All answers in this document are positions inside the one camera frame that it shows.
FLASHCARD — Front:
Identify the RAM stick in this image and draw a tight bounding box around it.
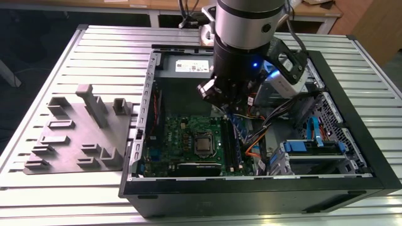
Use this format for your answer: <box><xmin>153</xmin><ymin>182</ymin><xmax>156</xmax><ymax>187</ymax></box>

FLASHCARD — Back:
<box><xmin>227</xmin><ymin>113</ymin><xmax>249</xmax><ymax>144</ymax></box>

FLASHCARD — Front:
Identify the black RAM slot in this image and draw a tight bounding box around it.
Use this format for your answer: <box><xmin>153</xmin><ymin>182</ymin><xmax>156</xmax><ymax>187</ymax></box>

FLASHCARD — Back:
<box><xmin>233</xmin><ymin>140</ymin><xmax>244</xmax><ymax>170</ymax></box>

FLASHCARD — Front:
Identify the grey power supply unit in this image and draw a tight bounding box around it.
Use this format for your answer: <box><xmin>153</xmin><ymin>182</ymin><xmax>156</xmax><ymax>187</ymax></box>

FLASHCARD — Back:
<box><xmin>153</xmin><ymin>55</ymin><xmax>217</xmax><ymax>117</ymax></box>

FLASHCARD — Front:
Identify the CPU socket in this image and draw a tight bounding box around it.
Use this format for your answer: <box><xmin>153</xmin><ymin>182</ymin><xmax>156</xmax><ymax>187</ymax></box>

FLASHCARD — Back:
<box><xmin>190</xmin><ymin>131</ymin><xmax>218</xmax><ymax>158</ymax></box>

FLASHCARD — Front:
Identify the black case fan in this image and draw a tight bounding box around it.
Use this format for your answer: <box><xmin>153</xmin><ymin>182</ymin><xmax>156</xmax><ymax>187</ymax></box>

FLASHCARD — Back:
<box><xmin>146</xmin><ymin>80</ymin><xmax>166</xmax><ymax>142</ymax></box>

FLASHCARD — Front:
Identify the green motherboard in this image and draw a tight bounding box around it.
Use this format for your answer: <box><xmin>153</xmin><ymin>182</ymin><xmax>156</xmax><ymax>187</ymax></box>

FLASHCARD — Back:
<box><xmin>138</xmin><ymin>115</ymin><xmax>255</xmax><ymax>177</ymax></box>

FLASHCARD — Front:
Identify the silver CPU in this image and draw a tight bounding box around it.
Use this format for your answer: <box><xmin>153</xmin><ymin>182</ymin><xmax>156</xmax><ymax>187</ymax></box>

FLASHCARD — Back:
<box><xmin>193</xmin><ymin>137</ymin><xmax>213</xmax><ymax>151</ymax></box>

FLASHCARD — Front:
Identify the wooden desk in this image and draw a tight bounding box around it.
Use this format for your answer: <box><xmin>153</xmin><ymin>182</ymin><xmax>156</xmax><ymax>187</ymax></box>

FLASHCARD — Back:
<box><xmin>0</xmin><ymin>0</ymin><xmax>343</xmax><ymax>35</ymax></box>

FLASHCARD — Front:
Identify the hard disk in blue carrier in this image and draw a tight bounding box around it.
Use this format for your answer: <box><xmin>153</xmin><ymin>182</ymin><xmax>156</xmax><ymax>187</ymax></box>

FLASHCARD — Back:
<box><xmin>281</xmin><ymin>140</ymin><xmax>348</xmax><ymax>157</ymax></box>

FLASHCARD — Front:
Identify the black graphics card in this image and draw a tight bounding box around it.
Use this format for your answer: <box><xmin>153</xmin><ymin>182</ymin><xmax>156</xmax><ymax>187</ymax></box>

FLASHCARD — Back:
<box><xmin>168</xmin><ymin>161</ymin><xmax>223</xmax><ymax>178</ymax></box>

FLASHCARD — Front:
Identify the silver disk bay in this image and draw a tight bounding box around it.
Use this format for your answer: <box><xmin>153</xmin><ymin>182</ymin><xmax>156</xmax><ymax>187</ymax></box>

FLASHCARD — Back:
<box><xmin>269</xmin><ymin>140</ymin><xmax>368</xmax><ymax>176</ymax></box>

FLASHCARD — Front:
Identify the brown wooden cabinet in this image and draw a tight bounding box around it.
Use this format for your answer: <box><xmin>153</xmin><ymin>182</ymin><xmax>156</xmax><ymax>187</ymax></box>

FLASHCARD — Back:
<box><xmin>328</xmin><ymin>0</ymin><xmax>402</xmax><ymax>70</ymax></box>

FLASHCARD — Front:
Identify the grey parts rack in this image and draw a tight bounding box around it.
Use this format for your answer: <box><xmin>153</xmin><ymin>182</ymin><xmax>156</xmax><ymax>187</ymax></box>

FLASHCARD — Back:
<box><xmin>22</xmin><ymin>83</ymin><xmax>140</xmax><ymax>175</ymax></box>

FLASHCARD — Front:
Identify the black open PC case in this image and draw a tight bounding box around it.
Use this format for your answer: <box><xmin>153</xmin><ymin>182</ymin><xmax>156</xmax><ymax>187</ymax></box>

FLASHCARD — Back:
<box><xmin>117</xmin><ymin>43</ymin><xmax>402</xmax><ymax>218</ymax></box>

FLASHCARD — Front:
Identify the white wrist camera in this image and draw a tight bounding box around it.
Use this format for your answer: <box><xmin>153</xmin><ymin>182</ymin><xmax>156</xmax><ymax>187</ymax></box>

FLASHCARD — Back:
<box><xmin>268</xmin><ymin>53</ymin><xmax>309</xmax><ymax>99</ymax></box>

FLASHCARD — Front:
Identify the black wire bundle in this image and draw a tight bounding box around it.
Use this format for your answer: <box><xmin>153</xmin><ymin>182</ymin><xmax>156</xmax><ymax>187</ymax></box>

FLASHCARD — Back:
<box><xmin>243</xmin><ymin>94</ymin><xmax>317</xmax><ymax>144</ymax></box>

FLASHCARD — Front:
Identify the black camera cable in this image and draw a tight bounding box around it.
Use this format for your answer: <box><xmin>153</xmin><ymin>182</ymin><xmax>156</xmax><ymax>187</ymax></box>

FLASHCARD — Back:
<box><xmin>281</xmin><ymin>13</ymin><xmax>311</xmax><ymax>54</ymax></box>

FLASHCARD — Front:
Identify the black dangling cable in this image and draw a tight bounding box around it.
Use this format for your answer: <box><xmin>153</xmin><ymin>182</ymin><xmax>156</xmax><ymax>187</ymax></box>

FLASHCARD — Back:
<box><xmin>177</xmin><ymin>0</ymin><xmax>208</xmax><ymax>29</ymax></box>

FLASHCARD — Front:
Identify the orange wire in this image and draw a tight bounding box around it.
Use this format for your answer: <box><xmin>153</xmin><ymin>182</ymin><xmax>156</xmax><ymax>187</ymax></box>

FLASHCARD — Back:
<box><xmin>243</xmin><ymin>135</ymin><xmax>268</xmax><ymax>158</ymax></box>

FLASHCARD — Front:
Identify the red and black twisted wire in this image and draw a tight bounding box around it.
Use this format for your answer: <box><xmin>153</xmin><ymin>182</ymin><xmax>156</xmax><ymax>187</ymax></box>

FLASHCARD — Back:
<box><xmin>148</xmin><ymin>81</ymin><xmax>158</xmax><ymax>139</ymax></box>

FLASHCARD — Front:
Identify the blue flat wire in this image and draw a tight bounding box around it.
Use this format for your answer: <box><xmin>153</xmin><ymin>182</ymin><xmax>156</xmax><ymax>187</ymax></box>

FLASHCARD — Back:
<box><xmin>305</xmin><ymin>116</ymin><xmax>327</xmax><ymax>148</ymax></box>

